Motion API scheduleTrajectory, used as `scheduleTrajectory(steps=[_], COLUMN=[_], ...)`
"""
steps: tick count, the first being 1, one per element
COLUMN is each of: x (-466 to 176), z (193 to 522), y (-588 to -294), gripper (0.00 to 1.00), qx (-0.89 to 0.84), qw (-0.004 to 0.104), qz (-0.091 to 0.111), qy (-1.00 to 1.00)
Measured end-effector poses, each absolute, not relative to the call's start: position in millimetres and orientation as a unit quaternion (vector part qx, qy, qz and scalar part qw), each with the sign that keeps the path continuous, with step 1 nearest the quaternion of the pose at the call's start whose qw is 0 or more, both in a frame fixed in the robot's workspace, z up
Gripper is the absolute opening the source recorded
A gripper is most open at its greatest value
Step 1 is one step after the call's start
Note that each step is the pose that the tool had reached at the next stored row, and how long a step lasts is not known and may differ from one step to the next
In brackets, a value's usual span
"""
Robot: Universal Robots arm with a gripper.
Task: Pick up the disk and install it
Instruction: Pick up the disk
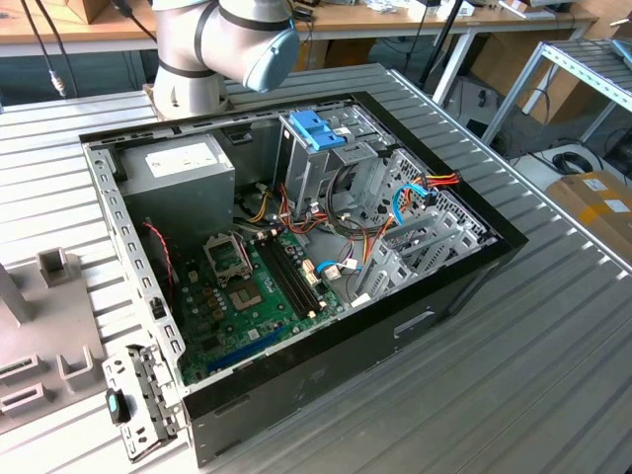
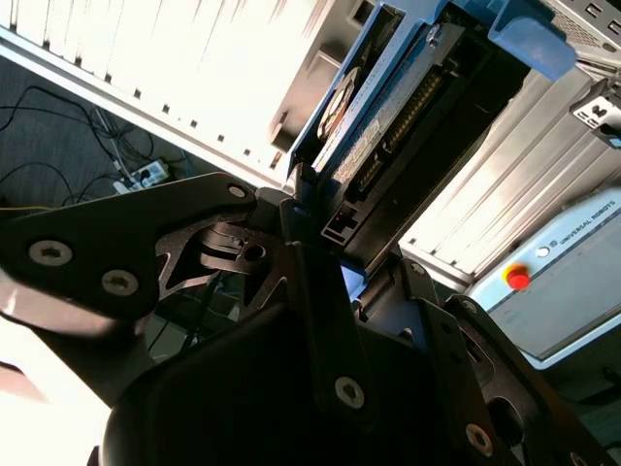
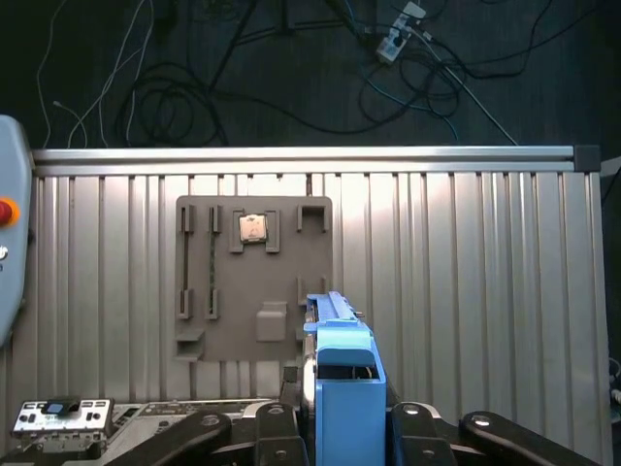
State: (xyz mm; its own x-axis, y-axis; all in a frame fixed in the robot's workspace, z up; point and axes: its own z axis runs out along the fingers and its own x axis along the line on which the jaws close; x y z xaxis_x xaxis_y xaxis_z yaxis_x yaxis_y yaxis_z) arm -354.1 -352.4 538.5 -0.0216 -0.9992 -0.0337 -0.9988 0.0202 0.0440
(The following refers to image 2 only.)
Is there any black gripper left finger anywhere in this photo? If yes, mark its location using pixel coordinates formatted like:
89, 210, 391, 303
0, 172, 368, 418

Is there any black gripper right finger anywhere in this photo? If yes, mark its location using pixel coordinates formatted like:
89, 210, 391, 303
397, 259, 621, 466

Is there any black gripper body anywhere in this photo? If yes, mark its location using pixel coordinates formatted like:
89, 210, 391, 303
89, 300, 491, 466

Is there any hard disk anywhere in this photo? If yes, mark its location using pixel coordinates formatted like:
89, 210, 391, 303
285, 0, 578, 305

